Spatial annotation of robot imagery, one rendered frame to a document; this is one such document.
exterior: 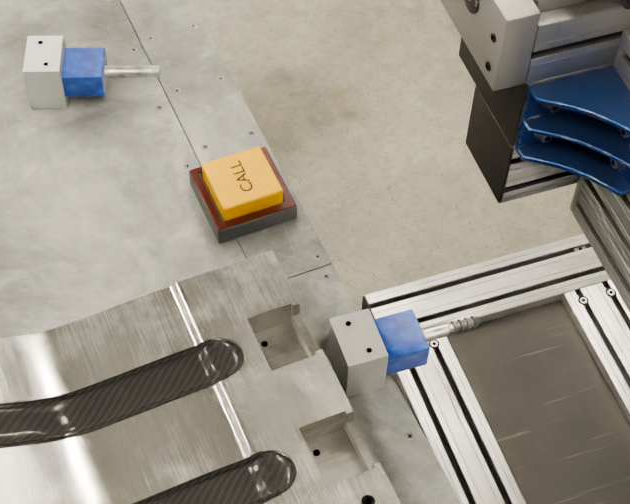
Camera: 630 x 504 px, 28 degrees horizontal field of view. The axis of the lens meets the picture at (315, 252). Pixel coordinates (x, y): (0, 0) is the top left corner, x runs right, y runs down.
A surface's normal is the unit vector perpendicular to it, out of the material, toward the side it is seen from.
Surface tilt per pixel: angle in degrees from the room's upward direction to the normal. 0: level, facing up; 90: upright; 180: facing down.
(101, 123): 0
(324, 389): 0
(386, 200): 0
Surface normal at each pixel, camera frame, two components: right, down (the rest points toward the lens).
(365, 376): 0.31, 0.77
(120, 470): 0.00, -0.58
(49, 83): 0.04, 0.81
